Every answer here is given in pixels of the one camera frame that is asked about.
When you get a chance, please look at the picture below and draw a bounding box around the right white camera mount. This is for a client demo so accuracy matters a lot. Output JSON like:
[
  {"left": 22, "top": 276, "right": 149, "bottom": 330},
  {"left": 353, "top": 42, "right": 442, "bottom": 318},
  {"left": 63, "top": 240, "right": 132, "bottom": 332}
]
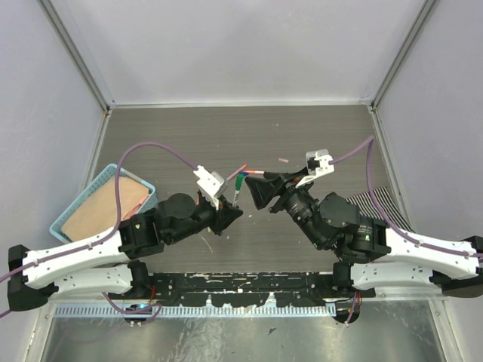
[{"left": 296, "top": 149, "right": 334, "bottom": 189}]

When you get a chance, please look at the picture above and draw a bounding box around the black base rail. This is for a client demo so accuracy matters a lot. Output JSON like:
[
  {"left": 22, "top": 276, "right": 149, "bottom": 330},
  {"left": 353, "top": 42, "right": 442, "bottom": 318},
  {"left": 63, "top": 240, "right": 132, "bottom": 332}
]
[{"left": 107, "top": 270, "right": 377, "bottom": 307}]

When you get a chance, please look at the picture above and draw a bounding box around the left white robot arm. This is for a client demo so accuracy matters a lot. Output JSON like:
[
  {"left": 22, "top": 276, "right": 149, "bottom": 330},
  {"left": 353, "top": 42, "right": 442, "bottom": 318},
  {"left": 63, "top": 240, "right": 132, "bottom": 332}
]
[{"left": 5, "top": 193, "right": 243, "bottom": 311}]

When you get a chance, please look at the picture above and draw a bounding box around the dark green pen cap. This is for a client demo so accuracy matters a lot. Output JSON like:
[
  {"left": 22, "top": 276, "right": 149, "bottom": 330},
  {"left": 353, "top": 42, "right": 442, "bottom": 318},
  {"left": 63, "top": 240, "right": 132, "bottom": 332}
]
[{"left": 235, "top": 174, "right": 245, "bottom": 191}]

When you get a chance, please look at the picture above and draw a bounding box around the striped black white cloth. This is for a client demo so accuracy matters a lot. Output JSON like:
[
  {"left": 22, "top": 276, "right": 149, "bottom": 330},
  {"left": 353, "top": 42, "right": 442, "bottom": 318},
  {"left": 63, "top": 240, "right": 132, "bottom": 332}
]
[{"left": 346, "top": 186, "right": 412, "bottom": 231}]

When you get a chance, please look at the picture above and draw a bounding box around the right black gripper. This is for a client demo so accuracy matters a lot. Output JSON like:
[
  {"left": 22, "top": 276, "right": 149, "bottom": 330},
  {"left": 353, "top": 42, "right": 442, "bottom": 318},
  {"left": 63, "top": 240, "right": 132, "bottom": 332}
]
[{"left": 244, "top": 165, "right": 325, "bottom": 248}]

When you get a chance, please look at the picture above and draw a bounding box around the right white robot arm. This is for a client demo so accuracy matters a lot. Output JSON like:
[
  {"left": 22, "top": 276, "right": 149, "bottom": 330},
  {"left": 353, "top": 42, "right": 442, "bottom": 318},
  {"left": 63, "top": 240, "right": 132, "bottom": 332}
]
[{"left": 245, "top": 170, "right": 482, "bottom": 298}]

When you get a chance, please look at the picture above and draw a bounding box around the white marker green end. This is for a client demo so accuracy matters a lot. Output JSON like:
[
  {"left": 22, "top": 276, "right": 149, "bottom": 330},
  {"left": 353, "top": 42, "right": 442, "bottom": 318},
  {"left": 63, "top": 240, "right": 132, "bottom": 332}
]
[{"left": 232, "top": 188, "right": 241, "bottom": 207}]

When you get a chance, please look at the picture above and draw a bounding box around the pink highlighter pen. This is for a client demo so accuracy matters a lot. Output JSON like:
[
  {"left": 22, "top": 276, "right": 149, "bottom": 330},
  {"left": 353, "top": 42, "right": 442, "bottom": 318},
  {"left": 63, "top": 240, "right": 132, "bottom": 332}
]
[{"left": 226, "top": 163, "right": 248, "bottom": 182}]

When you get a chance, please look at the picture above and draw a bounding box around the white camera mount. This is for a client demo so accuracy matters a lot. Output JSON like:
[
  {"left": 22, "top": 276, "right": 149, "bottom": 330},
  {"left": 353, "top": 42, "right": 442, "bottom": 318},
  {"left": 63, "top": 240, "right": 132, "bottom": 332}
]
[
  {"left": 193, "top": 165, "right": 227, "bottom": 211},
  {"left": 296, "top": 149, "right": 334, "bottom": 189}
]

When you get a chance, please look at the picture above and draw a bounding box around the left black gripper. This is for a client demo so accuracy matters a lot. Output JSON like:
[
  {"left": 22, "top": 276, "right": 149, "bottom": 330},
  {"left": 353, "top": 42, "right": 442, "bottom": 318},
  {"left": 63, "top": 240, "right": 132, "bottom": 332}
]
[{"left": 168, "top": 195, "right": 243, "bottom": 245}]

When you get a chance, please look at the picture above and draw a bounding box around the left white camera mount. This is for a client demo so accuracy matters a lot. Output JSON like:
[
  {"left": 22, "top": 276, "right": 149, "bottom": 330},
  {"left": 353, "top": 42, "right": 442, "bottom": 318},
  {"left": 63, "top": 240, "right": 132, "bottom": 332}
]
[{"left": 193, "top": 165, "right": 227, "bottom": 211}]

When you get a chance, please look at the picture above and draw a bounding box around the light blue plastic basket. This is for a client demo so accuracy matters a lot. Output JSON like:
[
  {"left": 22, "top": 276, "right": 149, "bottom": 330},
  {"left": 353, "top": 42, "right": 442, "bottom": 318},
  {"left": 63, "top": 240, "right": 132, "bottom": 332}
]
[{"left": 49, "top": 164, "right": 158, "bottom": 243}]

